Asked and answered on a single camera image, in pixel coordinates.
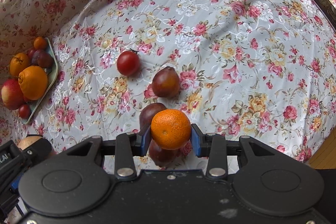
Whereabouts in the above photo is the small orange mandarin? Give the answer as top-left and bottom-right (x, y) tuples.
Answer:
(150, 109), (191, 150)

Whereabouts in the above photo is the dark plum near gripper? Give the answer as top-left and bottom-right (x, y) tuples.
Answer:
(139, 103), (166, 131)

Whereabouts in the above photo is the dark plum under gripper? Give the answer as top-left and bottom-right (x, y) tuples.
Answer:
(148, 140), (180, 168)

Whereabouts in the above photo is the small red tomato on tray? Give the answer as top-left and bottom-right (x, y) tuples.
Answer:
(18, 104), (31, 119)

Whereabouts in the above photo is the light green fruit tray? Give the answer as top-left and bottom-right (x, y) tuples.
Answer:
(18, 38), (59, 124)

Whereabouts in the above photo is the red yellow apple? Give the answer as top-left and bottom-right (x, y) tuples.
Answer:
(1, 79), (25, 110)

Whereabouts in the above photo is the dark red plum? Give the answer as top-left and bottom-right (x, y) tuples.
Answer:
(151, 67), (180, 98)

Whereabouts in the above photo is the large bumpy orange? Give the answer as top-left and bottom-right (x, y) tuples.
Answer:
(18, 66), (49, 101)

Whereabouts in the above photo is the orange with stem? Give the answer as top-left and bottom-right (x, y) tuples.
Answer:
(9, 52), (31, 77)

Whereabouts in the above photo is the dark plum on tray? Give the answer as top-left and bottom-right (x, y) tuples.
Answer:
(31, 50), (54, 69)

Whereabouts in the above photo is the floral tablecloth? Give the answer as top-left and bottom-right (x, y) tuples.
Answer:
(1, 0), (335, 162)

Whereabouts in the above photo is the red fruit at tray back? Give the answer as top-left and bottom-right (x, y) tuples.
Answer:
(27, 47), (36, 60)

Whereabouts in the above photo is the small mandarin at tray back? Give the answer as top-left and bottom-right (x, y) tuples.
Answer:
(33, 36), (49, 51)

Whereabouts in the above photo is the dark object on cloth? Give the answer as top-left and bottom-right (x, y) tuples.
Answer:
(312, 0), (336, 29)

